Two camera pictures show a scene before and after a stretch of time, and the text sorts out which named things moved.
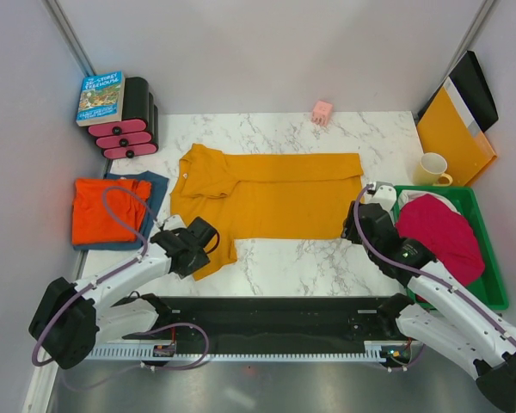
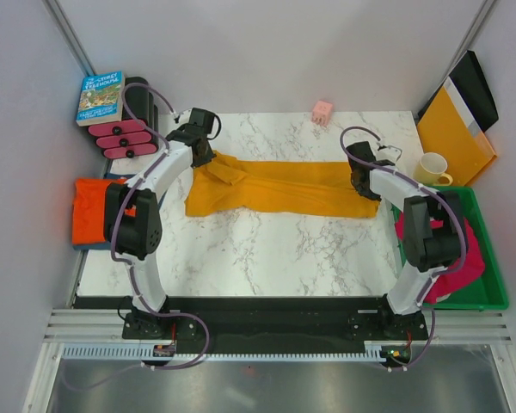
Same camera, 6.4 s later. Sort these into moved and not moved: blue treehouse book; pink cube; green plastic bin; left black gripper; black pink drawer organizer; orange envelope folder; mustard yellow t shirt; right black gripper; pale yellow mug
Moved: left black gripper; mustard yellow t shirt; right black gripper
Not moved: orange envelope folder; black pink drawer organizer; blue treehouse book; pink cube; green plastic bin; pale yellow mug
